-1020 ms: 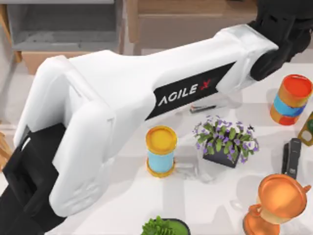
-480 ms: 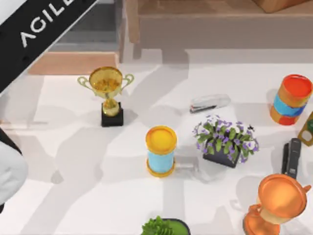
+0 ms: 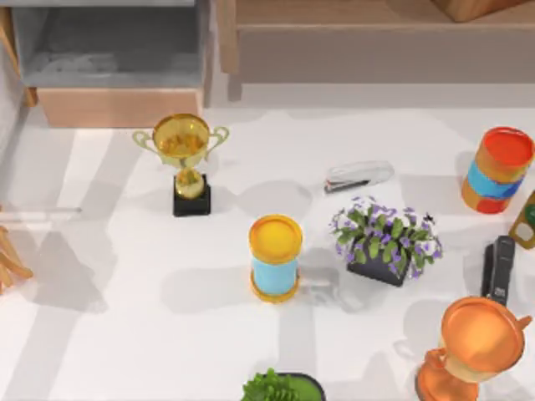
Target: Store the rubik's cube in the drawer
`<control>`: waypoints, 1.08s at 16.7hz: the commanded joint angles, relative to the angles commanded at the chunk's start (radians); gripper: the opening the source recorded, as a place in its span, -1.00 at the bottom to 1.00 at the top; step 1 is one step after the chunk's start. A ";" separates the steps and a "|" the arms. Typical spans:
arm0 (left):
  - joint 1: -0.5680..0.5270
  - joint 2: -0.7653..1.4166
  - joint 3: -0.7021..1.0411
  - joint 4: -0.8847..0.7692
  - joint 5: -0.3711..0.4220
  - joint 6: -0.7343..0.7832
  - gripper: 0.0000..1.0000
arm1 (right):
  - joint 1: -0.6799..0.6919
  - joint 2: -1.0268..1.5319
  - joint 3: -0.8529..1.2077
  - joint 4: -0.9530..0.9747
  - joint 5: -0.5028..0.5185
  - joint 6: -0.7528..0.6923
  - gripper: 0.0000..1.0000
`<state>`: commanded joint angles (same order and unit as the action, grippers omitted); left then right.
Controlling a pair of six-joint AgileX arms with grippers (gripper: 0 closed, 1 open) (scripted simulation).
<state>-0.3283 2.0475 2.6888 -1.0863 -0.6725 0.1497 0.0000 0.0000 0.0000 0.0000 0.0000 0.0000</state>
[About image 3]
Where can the yellow and light blue can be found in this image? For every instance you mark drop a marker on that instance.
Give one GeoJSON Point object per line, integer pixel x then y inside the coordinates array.
{"type": "Point", "coordinates": [274, 259]}

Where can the white stapler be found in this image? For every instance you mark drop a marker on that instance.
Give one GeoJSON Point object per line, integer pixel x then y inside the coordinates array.
{"type": "Point", "coordinates": [359, 174]}

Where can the gold trophy on black base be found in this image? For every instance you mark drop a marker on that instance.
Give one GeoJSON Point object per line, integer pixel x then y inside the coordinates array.
{"type": "Point", "coordinates": [181, 142]}

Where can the purple flower plant black pot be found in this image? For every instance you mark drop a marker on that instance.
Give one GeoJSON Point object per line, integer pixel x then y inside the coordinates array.
{"type": "Point", "coordinates": [382, 242]}

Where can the pale wooden drawer front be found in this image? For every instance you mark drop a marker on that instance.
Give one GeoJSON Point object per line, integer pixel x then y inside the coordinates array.
{"type": "Point", "coordinates": [119, 106]}

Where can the green plant in black pot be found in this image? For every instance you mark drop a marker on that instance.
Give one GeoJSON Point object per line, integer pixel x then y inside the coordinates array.
{"type": "Point", "coordinates": [282, 388]}

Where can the wooden open shelf unit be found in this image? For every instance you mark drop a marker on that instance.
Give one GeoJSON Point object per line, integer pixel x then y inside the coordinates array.
{"type": "Point", "coordinates": [376, 42]}

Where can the orange red and blue can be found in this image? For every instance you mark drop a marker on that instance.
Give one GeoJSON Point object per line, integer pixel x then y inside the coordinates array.
{"type": "Point", "coordinates": [495, 171]}

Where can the black stapler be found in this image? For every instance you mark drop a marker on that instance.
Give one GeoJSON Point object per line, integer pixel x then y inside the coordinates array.
{"type": "Point", "coordinates": [497, 267]}

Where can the orange copper trophy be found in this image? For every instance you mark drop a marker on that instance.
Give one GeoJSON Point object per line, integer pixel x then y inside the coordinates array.
{"type": "Point", "coordinates": [472, 351]}

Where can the olive and green bottle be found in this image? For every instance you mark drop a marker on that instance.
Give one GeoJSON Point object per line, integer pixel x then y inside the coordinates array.
{"type": "Point", "coordinates": [524, 223]}

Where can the wooden cupboard frame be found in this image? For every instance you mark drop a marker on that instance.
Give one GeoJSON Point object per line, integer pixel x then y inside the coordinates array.
{"type": "Point", "coordinates": [14, 54]}

